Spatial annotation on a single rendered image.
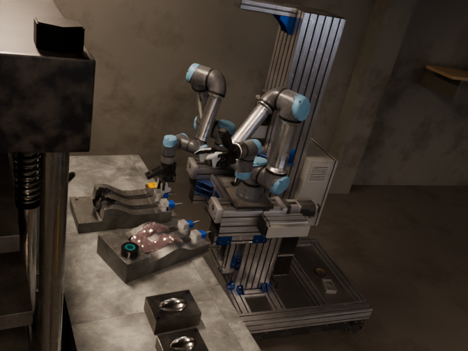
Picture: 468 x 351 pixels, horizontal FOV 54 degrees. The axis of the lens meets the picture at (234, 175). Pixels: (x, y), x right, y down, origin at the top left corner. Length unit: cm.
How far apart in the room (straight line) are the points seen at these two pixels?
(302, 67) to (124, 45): 201
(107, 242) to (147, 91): 227
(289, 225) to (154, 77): 218
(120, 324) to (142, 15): 276
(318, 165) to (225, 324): 116
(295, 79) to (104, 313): 149
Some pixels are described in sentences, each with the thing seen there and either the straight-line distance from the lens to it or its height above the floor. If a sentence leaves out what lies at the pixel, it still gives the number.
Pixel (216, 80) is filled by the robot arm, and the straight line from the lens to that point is 259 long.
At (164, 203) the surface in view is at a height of 91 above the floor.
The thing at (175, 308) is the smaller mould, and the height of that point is 85.
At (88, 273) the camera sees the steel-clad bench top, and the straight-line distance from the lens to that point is 227.
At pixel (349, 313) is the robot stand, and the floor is 20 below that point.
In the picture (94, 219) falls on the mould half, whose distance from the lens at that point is 253.
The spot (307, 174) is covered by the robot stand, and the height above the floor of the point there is 114.
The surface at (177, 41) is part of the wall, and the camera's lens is 424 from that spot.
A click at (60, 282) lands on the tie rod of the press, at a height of 142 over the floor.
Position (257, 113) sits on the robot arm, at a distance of 230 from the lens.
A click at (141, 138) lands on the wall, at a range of 447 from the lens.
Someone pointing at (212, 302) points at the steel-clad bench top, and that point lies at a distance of 220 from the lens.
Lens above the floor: 225
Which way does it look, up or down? 26 degrees down
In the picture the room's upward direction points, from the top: 13 degrees clockwise
